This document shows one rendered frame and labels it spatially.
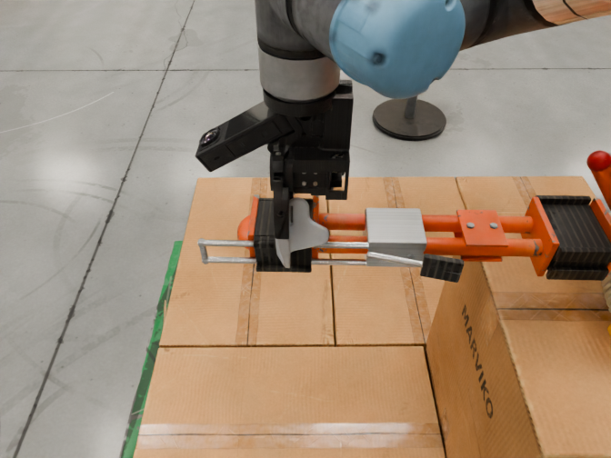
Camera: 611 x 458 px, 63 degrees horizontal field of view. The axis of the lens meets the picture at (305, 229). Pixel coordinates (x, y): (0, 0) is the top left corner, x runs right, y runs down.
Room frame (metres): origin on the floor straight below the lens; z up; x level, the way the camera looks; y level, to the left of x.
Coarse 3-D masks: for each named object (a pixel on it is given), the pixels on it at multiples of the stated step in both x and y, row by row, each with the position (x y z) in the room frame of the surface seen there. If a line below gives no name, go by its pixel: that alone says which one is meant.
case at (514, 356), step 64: (512, 256) 0.51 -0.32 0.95; (448, 320) 0.54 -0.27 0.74; (512, 320) 0.39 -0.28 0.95; (576, 320) 0.39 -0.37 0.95; (448, 384) 0.45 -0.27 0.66; (512, 384) 0.31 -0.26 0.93; (576, 384) 0.30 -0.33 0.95; (448, 448) 0.36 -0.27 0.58; (512, 448) 0.25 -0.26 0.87; (576, 448) 0.22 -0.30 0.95
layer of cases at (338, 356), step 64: (256, 192) 1.13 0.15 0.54; (384, 192) 1.13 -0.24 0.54; (448, 192) 1.13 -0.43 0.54; (512, 192) 1.13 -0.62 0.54; (576, 192) 1.13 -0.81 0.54; (192, 256) 0.87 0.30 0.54; (320, 256) 0.87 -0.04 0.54; (448, 256) 0.87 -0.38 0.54; (192, 320) 0.67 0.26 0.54; (256, 320) 0.67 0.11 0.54; (320, 320) 0.67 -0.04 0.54; (384, 320) 0.67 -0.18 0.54; (192, 384) 0.51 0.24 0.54; (256, 384) 0.51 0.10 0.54; (320, 384) 0.51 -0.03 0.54; (384, 384) 0.51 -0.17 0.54; (192, 448) 0.38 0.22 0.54; (256, 448) 0.38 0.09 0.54; (320, 448) 0.38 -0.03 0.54; (384, 448) 0.38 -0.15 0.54
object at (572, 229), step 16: (528, 208) 0.46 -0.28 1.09; (544, 208) 0.46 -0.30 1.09; (560, 208) 0.46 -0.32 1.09; (576, 208) 0.46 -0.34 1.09; (592, 208) 0.46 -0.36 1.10; (544, 224) 0.42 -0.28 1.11; (560, 224) 0.43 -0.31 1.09; (576, 224) 0.43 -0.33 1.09; (592, 224) 0.43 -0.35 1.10; (608, 224) 0.42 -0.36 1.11; (544, 240) 0.40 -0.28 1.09; (560, 240) 0.40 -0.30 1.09; (576, 240) 0.40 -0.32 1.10; (592, 240) 0.40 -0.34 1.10; (608, 240) 0.40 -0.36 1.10; (544, 256) 0.39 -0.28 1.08; (560, 256) 0.38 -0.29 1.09; (576, 256) 0.38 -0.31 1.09; (592, 256) 0.38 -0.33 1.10; (608, 256) 0.38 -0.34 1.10; (544, 272) 0.39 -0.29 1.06; (560, 272) 0.38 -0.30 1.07; (576, 272) 0.38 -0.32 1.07; (592, 272) 0.38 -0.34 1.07; (608, 272) 0.38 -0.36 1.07
